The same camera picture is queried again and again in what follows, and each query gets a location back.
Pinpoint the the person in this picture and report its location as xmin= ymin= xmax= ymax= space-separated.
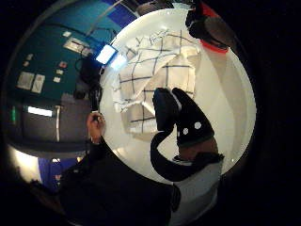
xmin=58 ymin=137 xmax=226 ymax=226

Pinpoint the wide white wall poster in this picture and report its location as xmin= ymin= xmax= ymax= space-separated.
xmin=62 ymin=37 xmax=94 ymax=57

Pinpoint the white checkered cloth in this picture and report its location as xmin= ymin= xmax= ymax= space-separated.
xmin=112 ymin=29 xmax=201 ymax=135

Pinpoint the black glove cable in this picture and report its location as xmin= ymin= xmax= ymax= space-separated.
xmin=149 ymin=129 xmax=192 ymax=183

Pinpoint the black camera stand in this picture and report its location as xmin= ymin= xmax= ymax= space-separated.
xmin=78 ymin=57 xmax=103 ymax=111

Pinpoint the bright laptop screen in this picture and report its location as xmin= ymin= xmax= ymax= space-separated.
xmin=95 ymin=43 xmax=119 ymax=66

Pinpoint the white light strip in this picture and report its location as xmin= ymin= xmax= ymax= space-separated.
xmin=26 ymin=105 xmax=54 ymax=118

